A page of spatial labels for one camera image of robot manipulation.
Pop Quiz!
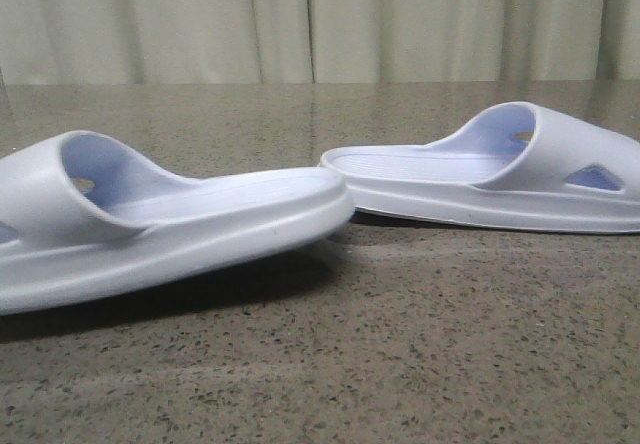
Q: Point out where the light blue slipper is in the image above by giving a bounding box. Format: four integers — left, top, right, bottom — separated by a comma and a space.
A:
1, 131, 354, 315
320, 102, 639, 233

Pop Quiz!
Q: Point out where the pale green curtain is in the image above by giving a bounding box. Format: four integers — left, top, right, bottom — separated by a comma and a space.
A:
1, 0, 639, 84

